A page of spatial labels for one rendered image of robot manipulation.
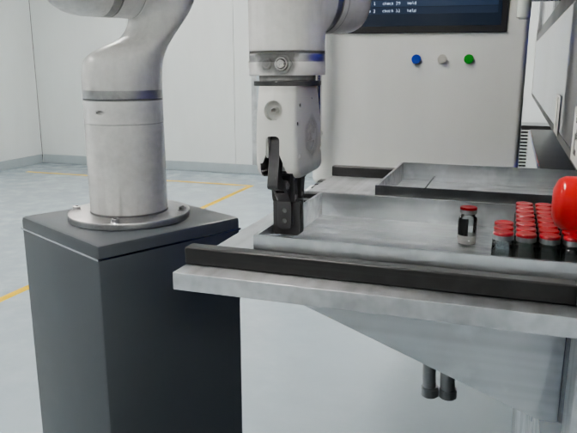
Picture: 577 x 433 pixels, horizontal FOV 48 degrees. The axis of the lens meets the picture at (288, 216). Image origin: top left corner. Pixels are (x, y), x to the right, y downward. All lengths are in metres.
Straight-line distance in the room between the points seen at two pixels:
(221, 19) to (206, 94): 0.76
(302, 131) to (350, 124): 0.92
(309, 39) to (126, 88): 0.36
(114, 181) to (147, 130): 0.09
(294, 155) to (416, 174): 0.60
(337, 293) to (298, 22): 0.28
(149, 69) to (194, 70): 5.89
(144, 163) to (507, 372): 0.58
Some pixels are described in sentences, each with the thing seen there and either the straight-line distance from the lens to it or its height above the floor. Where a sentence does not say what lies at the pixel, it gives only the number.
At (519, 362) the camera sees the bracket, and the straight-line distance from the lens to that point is 0.73.
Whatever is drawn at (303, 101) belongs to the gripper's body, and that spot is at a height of 1.06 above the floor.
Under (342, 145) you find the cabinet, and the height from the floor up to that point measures 0.90.
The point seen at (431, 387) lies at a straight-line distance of 1.91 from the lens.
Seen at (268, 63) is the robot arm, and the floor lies 1.10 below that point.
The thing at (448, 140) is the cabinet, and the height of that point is 0.92.
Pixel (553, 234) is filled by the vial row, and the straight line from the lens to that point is 0.70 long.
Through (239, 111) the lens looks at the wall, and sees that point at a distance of 6.68.
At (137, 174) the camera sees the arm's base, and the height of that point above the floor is 0.94.
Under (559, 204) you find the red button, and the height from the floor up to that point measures 1.00.
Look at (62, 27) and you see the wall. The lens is 7.75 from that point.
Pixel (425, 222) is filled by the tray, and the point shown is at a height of 0.88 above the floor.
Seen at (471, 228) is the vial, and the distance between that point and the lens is 0.81.
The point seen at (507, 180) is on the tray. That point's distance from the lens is 1.24.
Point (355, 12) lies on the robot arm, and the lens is 0.76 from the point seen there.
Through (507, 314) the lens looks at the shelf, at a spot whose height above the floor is 0.88.
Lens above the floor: 1.09
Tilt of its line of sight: 13 degrees down
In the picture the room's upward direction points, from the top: straight up
